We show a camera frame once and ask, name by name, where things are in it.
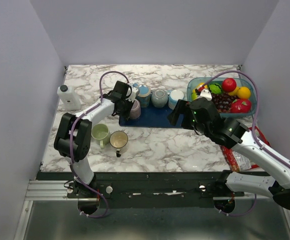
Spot lilac mug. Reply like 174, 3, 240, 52
129, 99, 141, 120

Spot cream textured mug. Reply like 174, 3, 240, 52
109, 131, 129, 158

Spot light green mug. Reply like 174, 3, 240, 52
91, 123, 111, 150

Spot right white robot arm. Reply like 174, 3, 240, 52
167, 97, 290, 210

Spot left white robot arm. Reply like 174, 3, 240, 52
54, 81, 139, 198

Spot blue white mug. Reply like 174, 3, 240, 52
168, 89, 185, 110

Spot blue mug tan rim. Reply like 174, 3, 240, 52
133, 83, 151, 108

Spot grey-blue round mug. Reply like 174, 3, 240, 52
151, 89, 168, 109

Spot green toy lime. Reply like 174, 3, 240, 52
191, 92, 198, 101

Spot dark blue tray mat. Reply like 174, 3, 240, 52
119, 104, 184, 129

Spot yellow toy lemon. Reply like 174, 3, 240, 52
192, 82, 208, 95

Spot purple toy grapes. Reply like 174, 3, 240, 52
211, 93, 238, 113

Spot green toy watermelon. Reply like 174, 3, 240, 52
208, 83, 223, 95

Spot teal plastic fruit basket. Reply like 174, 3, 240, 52
187, 77, 257, 118

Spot red toy dragon fruit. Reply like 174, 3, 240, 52
230, 99, 252, 114

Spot red toy apple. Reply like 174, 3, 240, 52
222, 78, 237, 93

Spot yellow toy banana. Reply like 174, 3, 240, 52
228, 87, 239, 96

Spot white bottle black cap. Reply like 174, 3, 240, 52
57, 84, 81, 111

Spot orange toy orange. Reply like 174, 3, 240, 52
237, 86, 251, 100

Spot red snack bag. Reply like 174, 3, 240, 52
219, 126, 272, 174

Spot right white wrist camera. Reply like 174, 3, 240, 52
197, 87, 212, 101

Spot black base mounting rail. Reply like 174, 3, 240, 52
37, 172, 244, 213

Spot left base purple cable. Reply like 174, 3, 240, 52
78, 189, 110, 219

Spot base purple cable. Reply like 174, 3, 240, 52
78, 189, 110, 219
218, 194, 259, 218

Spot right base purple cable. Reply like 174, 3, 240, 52
218, 194, 259, 218

